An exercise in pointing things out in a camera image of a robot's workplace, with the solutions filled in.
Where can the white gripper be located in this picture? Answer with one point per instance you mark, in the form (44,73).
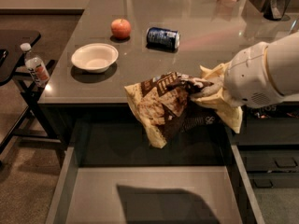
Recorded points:
(249,75)

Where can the brown chip bag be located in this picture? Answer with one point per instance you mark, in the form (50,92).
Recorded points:
(164,107)

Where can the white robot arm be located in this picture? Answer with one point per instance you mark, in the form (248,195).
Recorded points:
(282,65)

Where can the open grey top drawer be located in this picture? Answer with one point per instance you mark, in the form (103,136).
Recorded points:
(111,175)

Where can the blue soda can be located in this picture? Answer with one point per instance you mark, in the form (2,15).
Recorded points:
(162,37)

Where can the dark metal container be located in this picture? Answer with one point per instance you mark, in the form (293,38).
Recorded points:
(275,9)

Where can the red apple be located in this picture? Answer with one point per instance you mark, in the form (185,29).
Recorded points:
(121,28)

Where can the white paper bowl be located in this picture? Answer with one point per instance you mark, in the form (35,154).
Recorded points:
(95,58)

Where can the clear plastic water bottle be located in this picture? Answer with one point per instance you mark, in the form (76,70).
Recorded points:
(35,66)

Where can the dark side table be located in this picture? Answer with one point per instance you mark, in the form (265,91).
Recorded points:
(11,62)

